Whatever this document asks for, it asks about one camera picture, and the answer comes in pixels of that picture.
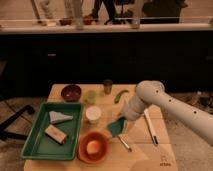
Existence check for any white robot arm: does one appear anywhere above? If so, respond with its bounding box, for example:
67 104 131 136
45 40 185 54
121 81 213 146

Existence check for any green plastic tray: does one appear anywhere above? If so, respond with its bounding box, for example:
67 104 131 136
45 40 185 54
21 102 83 160

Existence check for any small metal cup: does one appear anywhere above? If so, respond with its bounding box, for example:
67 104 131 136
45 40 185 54
103 79 113 95

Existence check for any white handled utensil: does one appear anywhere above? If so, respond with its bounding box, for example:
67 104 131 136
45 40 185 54
144 109 159 146

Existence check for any teal sponge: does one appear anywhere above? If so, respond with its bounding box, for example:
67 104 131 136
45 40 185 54
107 119 120 137

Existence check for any orange fruit in bowl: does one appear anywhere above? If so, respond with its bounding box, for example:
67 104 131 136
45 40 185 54
86 140 100 154

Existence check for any grey wedge block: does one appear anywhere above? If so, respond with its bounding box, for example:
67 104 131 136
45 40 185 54
49 111 73 124

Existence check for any purple bowl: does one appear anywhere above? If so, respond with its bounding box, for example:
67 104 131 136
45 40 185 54
61 84 82 102

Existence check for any white cup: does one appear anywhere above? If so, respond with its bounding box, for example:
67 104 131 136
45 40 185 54
85 106 102 124

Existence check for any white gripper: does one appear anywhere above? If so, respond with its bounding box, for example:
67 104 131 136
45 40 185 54
117 95 149 134

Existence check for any green pepper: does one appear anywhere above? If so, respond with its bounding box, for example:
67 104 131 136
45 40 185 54
114 90 129 104

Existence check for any black stand leg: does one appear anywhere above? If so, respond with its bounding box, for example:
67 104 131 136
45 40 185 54
0 104 36 141

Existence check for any wooden rectangular block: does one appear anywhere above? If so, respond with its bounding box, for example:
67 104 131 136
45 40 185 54
45 125 67 144

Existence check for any green translucent cup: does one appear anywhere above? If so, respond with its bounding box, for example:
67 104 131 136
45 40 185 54
84 90 96 105

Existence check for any orange bowl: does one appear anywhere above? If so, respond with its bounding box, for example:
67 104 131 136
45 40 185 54
78 131 108 164

